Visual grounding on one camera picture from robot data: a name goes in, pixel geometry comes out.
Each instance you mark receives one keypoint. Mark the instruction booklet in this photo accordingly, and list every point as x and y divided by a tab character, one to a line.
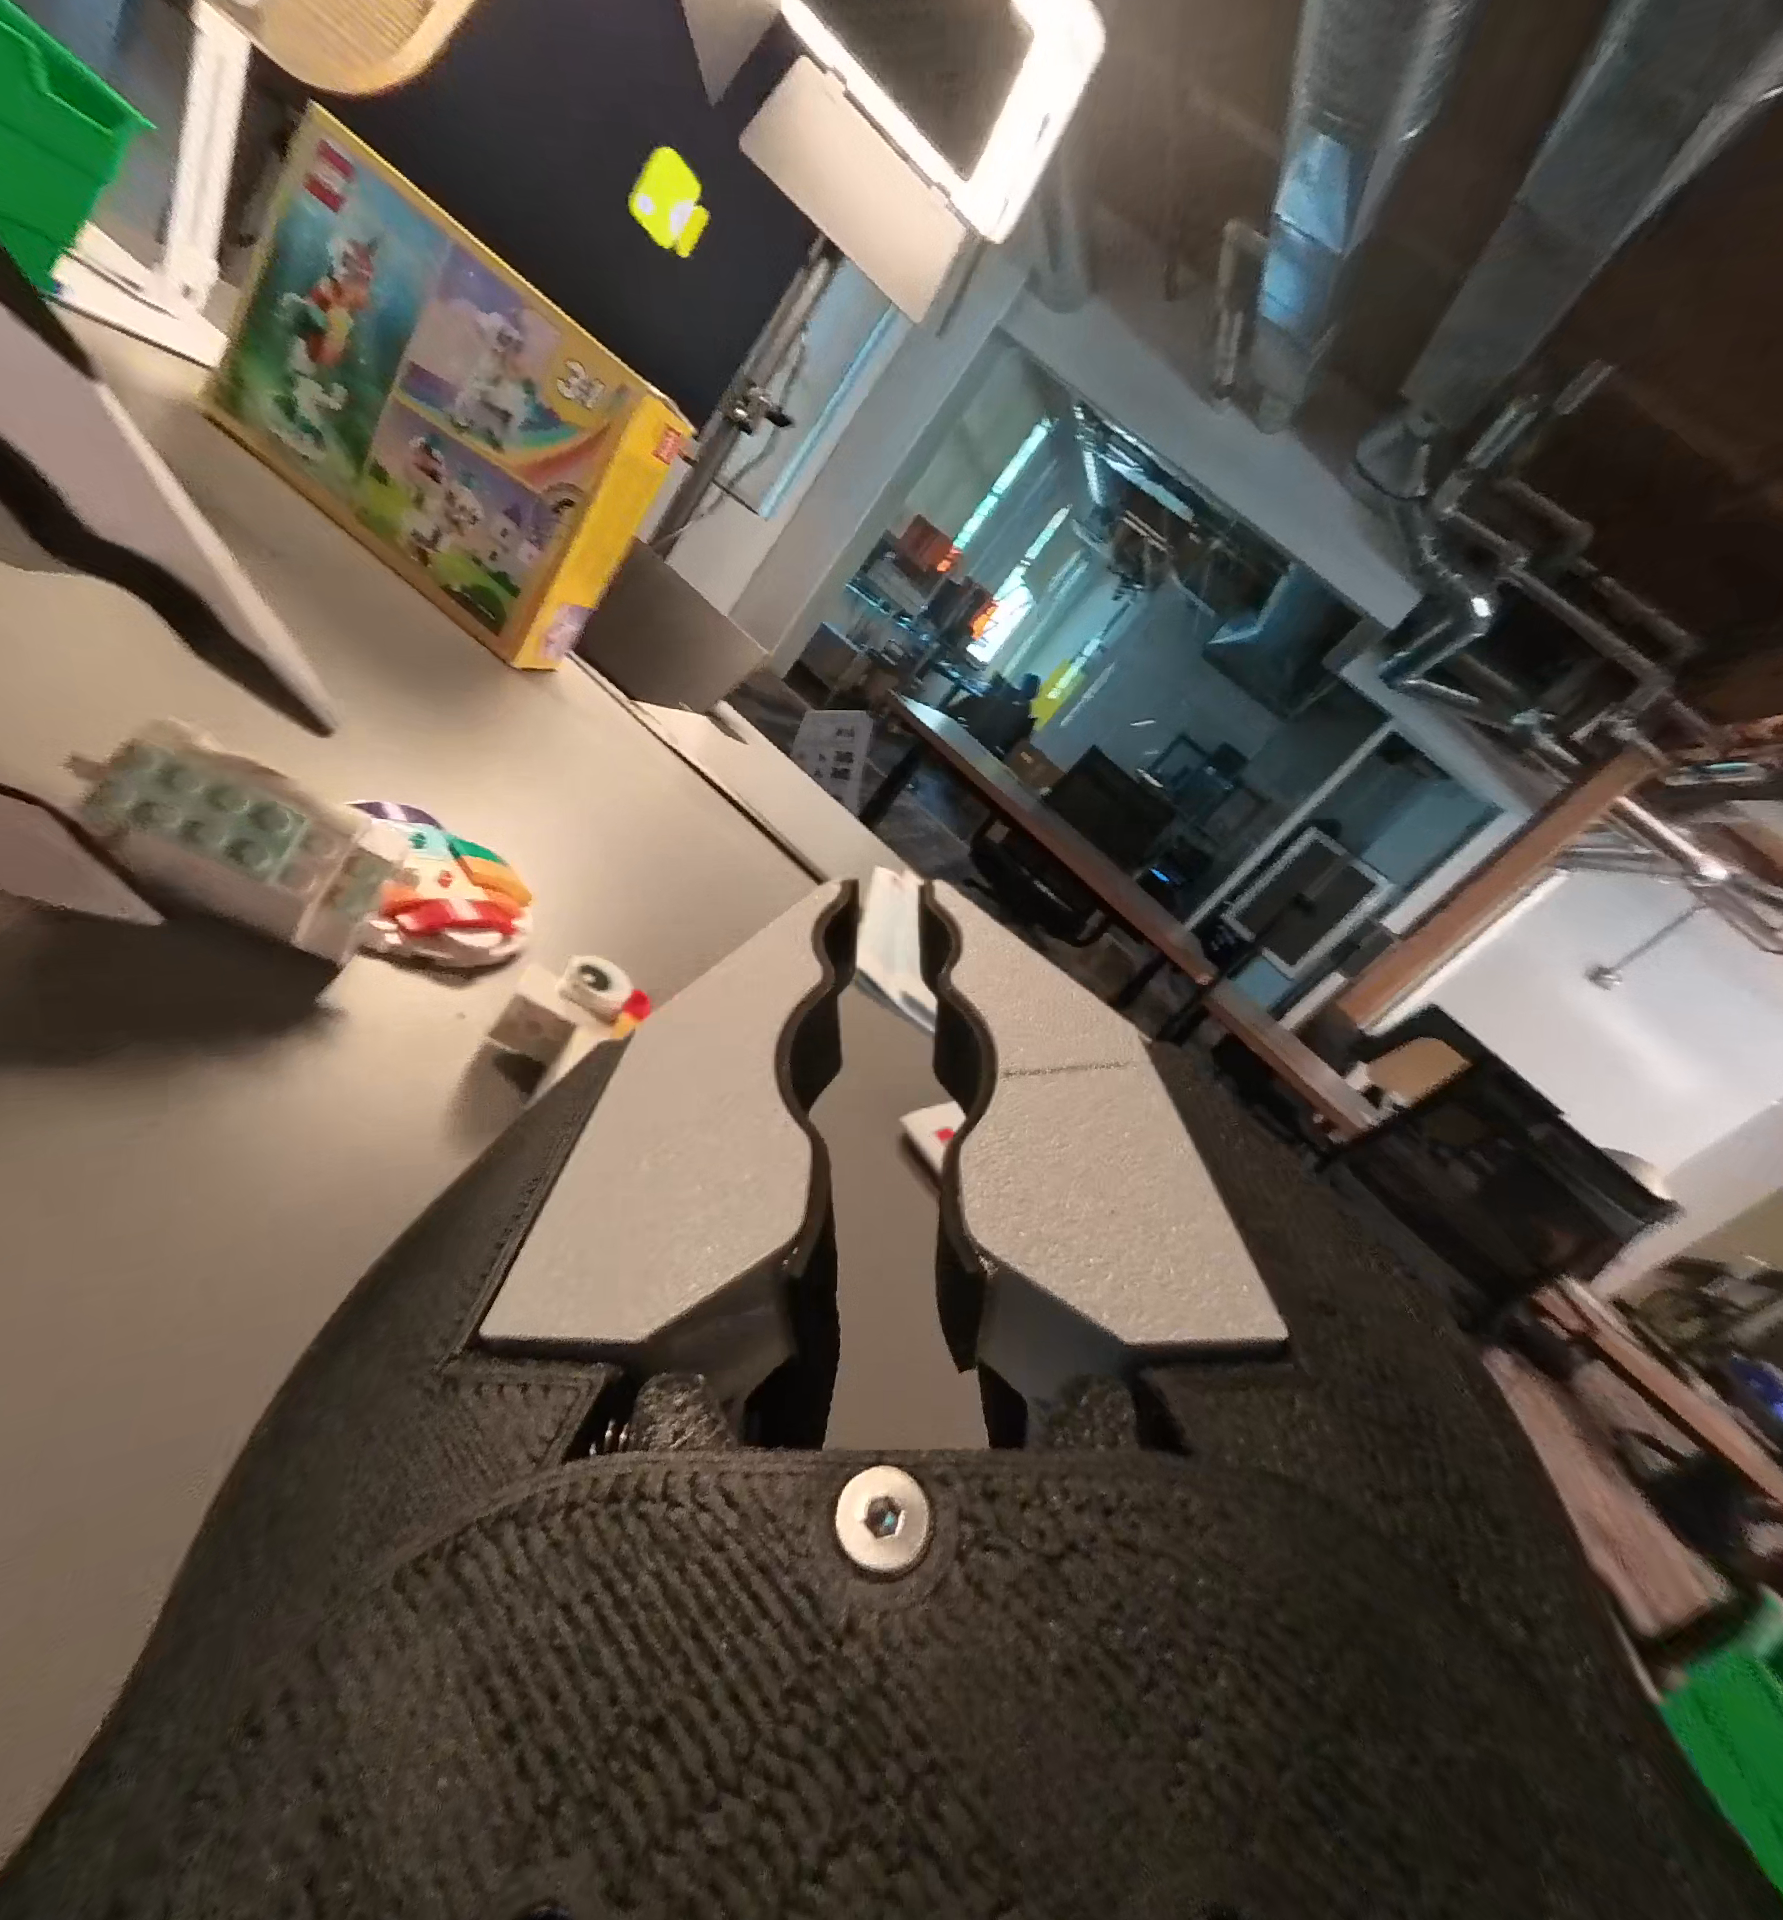
892	946

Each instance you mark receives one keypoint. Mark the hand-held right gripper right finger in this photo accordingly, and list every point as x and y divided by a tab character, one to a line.
1102	1201

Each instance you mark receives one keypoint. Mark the black light stand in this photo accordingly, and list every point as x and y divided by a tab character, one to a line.
765	405

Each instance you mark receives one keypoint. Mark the black office chair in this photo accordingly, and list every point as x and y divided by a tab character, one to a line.
1088	819

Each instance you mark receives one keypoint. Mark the rainbow lego piece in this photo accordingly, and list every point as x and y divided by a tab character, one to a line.
457	887

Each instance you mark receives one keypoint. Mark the green plastic bin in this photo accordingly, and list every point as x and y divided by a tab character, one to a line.
7	106
1761	1725

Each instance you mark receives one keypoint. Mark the white stand post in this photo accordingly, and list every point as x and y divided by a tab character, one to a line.
209	137

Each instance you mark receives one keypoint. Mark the dark panel with yellow logo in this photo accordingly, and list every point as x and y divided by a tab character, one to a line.
562	180

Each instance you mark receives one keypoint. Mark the white lego piece with eye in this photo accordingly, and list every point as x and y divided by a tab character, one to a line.
576	1002

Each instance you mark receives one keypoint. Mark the colourful lego set box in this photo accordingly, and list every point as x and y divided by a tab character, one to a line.
426	405

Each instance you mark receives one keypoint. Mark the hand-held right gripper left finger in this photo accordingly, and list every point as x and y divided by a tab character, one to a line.
666	1185

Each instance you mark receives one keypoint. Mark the wooden workbench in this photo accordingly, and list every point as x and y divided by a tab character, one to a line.
1596	1448

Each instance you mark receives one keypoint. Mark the round wooden board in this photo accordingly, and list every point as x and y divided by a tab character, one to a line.
367	37

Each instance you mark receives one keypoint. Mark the dark chair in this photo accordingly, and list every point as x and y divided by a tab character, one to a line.
1520	1185

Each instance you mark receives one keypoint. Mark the silver ventilation duct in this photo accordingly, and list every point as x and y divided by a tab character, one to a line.
1325	196
1582	196

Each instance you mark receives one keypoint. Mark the white and green lego assembly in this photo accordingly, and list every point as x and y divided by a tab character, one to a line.
231	841

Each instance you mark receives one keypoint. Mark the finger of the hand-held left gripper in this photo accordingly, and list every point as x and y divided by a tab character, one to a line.
111	451
7	849

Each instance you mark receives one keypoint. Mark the long wooden table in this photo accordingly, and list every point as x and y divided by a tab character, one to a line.
1131	886

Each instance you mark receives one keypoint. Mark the white and red lego piece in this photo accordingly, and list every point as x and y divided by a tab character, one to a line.
933	1139

